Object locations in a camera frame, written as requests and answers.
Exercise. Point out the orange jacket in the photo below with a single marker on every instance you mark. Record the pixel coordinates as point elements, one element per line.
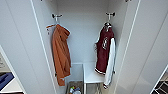
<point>60,53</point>

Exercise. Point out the blue cloth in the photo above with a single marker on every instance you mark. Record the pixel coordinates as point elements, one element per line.
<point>5,80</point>

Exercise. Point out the white wardrobe body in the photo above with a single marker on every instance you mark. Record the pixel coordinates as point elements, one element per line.
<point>83,40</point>

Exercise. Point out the white inner wardrobe shelf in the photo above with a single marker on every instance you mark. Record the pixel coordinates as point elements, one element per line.
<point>91,75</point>

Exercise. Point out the maroon jacket white sleeves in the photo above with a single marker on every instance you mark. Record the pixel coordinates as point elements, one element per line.
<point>104,50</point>

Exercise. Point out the white wardrobe door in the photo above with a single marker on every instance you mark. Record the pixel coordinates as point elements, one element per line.
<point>16,33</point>
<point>150,40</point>

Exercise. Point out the small colourful items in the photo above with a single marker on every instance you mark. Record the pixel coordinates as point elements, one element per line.
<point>75,90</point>

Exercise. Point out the pale clothes hanger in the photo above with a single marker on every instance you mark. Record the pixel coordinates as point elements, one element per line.
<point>107,24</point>
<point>50,26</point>

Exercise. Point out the black wardrobe hook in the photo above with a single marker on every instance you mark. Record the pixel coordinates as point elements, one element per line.
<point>111,14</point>
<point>55,15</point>

